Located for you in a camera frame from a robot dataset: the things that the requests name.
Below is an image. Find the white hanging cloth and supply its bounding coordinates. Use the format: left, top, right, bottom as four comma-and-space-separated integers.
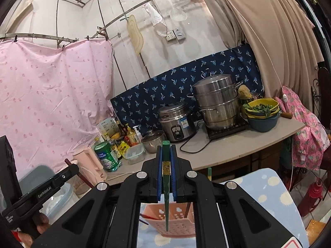
143, 2, 169, 37

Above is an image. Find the stainless steel steamer pot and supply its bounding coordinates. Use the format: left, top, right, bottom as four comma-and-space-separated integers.
187, 74, 244, 131

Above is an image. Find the pink floral garment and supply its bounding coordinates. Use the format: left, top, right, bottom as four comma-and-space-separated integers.
275, 85, 331, 171

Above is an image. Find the small pot with glass lid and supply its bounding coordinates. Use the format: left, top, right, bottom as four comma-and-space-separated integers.
141, 130, 166, 154

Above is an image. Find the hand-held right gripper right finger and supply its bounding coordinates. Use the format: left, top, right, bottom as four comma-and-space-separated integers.
170, 145, 311, 248

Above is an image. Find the dark sauce bottle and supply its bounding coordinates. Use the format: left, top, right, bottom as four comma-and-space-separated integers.
115, 120, 127, 135

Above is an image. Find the clear food container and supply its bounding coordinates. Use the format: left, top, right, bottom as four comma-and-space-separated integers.
125, 143, 145, 165

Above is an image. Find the red thermos flask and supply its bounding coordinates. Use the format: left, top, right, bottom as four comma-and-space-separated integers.
297, 178, 324, 218

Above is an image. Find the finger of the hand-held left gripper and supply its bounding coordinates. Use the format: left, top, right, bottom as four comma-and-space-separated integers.
55, 164, 79, 187

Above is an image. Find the pink perforated utensil basket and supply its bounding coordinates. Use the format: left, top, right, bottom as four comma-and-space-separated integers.
141, 204, 196, 238

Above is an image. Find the yellow basin with greens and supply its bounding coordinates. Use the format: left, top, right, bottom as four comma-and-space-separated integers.
242, 98, 281, 121

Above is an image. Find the pink electric kettle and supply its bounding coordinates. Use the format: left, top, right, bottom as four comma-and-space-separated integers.
72, 146, 108, 187

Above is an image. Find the navy floral cloth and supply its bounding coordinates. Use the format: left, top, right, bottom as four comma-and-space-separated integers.
111, 43, 265, 145

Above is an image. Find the dark metal chair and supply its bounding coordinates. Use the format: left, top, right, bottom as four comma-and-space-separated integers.
310, 64, 331, 130

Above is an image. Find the green canister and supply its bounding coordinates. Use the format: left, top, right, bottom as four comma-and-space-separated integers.
93, 141, 120, 172

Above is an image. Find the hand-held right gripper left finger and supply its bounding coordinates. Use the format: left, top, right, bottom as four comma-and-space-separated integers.
31, 145, 163, 248

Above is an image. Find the beige curtain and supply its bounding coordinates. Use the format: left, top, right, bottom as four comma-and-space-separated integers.
202, 0, 324, 104

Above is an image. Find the tan loofah sponge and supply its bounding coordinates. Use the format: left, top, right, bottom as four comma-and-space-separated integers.
238, 84, 251, 99

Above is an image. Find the hanging beige cutting board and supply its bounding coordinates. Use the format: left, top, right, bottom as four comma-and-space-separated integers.
126, 14, 145, 56

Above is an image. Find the yellow dish soap bottle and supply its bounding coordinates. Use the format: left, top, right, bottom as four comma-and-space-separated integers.
126, 125, 143, 147

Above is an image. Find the black power cable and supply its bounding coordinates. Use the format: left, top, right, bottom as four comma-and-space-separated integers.
179, 123, 216, 155

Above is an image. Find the silver rice cooker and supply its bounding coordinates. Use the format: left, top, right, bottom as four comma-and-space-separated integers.
158, 102, 197, 143

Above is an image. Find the white hanging strainer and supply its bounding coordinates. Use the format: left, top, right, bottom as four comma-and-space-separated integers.
170, 7, 189, 22

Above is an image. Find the black induction cooker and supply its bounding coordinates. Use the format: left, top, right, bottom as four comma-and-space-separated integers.
205, 117, 250, 140

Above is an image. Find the person's left hand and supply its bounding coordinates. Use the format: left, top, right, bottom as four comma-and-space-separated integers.
19, 211, 50, 244

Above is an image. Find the wall socket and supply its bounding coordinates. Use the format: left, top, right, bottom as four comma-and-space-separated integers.
165, 27, 186, 42

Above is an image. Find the yellow packet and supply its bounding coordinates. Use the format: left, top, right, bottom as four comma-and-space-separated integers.
117, 142, 130, 160

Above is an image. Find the white plastic tub grey lid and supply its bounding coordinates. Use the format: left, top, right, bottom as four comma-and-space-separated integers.
19, 165, 74, 223

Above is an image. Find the pink dotted curtain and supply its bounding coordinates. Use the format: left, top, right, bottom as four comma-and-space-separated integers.
0, 38, 115, 177

